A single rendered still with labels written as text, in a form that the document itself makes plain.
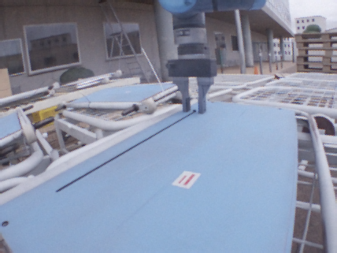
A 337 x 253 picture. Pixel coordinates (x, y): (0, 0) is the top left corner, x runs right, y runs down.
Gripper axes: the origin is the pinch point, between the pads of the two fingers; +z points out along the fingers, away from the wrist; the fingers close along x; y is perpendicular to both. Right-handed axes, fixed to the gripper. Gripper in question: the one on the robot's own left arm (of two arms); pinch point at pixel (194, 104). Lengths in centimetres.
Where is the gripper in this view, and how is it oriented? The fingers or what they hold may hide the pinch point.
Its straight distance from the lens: 62.2
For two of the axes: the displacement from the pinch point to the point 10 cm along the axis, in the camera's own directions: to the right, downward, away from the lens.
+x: 8.5, 1.1, -5.2
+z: 0.7, 9.5, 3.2
